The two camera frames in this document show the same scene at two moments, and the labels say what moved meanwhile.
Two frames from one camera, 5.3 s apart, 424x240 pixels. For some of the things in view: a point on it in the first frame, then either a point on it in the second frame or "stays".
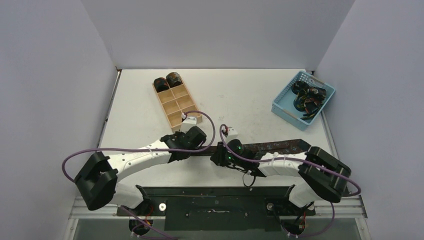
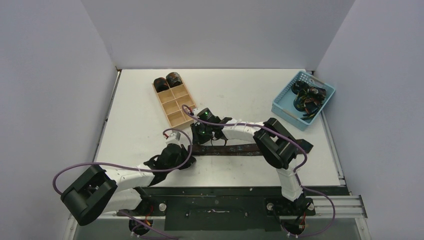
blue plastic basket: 283,106 stays
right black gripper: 218,158 → 197,136
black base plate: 218,209 stays
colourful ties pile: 308,99 stays
